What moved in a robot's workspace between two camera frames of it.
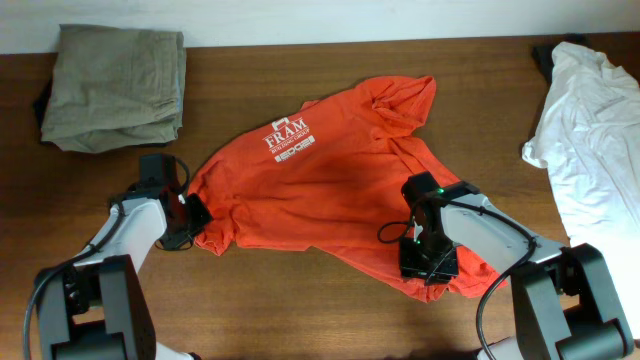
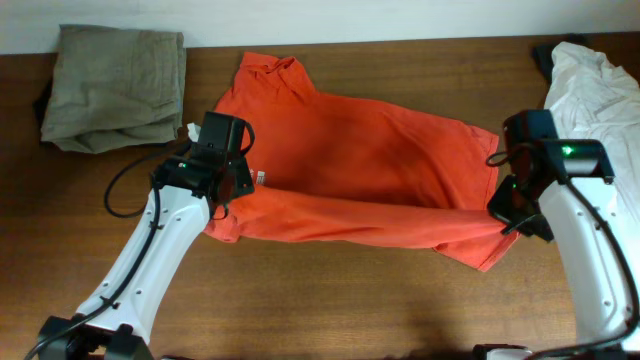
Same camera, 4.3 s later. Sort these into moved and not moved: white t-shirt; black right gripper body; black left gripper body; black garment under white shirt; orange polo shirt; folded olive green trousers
Moved: orange polo shirt; black right gripper body; black left gripper body
Not moved: folded olive green trousers; black garment under white shirt; white t-shirt
